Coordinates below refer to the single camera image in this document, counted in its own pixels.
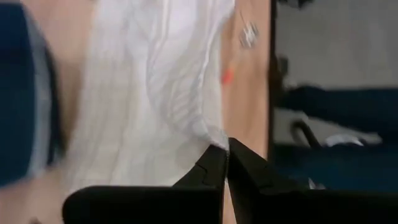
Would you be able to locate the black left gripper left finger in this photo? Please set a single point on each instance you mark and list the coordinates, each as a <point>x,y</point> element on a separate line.
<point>140,208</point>

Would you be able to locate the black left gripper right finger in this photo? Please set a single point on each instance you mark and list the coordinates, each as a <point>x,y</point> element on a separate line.
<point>295,208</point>

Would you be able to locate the white grey-checked towel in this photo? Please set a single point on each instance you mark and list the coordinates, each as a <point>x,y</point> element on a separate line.
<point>140,93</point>

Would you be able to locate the person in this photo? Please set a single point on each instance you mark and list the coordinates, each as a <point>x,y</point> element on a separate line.
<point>342,105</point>

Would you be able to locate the navy white striped basket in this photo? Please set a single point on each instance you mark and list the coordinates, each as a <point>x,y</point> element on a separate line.
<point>18,93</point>

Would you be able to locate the metal spoon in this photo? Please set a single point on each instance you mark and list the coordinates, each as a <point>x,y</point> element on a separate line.
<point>248,34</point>

